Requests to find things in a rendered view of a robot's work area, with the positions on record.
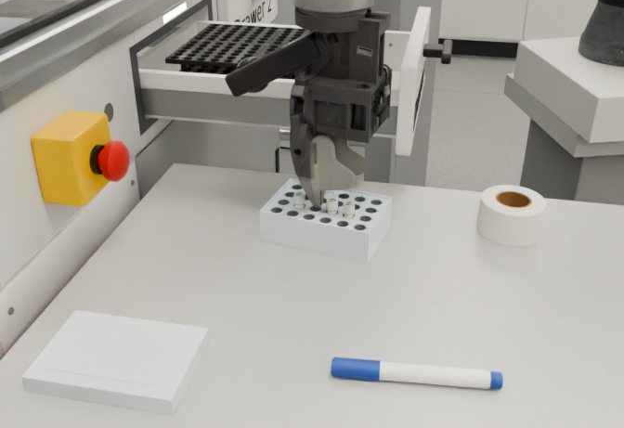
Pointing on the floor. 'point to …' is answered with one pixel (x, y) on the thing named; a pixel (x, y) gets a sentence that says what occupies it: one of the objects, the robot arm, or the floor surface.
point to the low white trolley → (351, 314)
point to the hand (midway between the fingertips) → (312, 193)
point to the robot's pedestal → (565, 157)
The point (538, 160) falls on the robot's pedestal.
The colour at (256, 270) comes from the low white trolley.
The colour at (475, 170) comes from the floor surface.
